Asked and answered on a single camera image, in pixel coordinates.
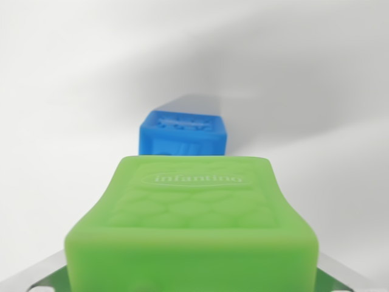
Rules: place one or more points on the blue soft toy cube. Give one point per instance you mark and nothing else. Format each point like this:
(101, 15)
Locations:
(182, 137)

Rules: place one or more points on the black-tipped silver gripper left finger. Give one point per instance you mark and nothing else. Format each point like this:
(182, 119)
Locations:
(51, 280)

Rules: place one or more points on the green soft toy cube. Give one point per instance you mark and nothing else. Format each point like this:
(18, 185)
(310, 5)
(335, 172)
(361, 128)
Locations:
(194, 237)

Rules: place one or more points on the black-tipped silver gripper right finger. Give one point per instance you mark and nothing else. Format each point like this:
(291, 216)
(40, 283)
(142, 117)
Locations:
(329, 281)

